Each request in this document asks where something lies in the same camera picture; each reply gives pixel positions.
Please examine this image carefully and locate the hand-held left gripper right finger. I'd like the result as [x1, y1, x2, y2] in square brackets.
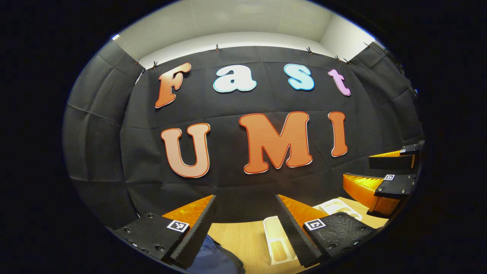
[275, 194, 378, 268]

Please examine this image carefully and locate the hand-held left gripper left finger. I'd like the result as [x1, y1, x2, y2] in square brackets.
[113, 195, 218, 269]

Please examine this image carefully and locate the cream plastic bookshelf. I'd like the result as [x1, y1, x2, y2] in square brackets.
[263, 198, 363, 266]

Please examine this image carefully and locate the blue schoolbag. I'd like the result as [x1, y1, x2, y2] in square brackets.
[186, 234, 246, 274]

